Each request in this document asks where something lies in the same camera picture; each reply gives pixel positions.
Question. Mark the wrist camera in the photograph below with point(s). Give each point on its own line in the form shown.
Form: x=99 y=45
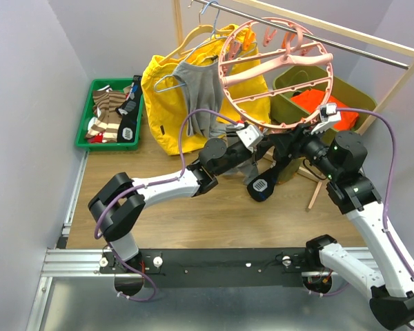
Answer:
x=249 y=135
x=328 y=117

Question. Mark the green plastic tray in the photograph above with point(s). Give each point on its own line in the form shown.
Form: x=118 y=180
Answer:
x=89 y=116

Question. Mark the olive striped sock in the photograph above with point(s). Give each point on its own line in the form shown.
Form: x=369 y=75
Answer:
x=289 y=171

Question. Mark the blue wire hanger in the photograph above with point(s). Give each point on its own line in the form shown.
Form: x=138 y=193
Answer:
x=197 y=50

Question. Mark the olive green plastic bin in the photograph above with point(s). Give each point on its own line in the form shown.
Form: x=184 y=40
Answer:
x=282 y=109

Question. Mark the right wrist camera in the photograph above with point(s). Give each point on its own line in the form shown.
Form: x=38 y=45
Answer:
x=328 y=117

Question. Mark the brown striped sock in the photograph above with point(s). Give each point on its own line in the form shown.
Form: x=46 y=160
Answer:
x=108 y=122

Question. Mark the wooden clothes hanger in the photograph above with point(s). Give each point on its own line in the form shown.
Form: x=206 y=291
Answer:
x=182 y=49

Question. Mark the grey tank top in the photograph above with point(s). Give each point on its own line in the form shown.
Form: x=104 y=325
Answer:
x=201 y=90

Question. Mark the metal hanging rail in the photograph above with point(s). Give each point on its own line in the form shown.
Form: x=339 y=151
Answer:
x=333 y=28

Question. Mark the pink round clip hanger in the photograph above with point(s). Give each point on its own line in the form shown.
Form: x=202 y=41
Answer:
x=234 y=69

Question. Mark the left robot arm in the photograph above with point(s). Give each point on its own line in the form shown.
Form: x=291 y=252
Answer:
x=117 y=206

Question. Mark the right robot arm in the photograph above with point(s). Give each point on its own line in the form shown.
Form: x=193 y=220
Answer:
x=390 y=289

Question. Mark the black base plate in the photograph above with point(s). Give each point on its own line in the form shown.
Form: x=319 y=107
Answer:
x=227 y=267

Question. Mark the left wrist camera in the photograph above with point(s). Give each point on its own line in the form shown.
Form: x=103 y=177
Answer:
x=249 y=135

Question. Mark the yellow shorts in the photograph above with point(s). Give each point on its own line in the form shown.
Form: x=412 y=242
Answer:
x=166 y=111

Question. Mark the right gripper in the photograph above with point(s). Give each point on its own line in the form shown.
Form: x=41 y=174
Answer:
x=298 y=137

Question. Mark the black patterned sock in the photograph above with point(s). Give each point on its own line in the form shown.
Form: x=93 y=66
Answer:
x=129 y=111
x=263 y=185

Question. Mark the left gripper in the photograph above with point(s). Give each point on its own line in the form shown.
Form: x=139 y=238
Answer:
x=262 y=147

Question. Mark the orange cloth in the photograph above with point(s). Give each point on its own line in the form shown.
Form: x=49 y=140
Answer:
x=310 y=99

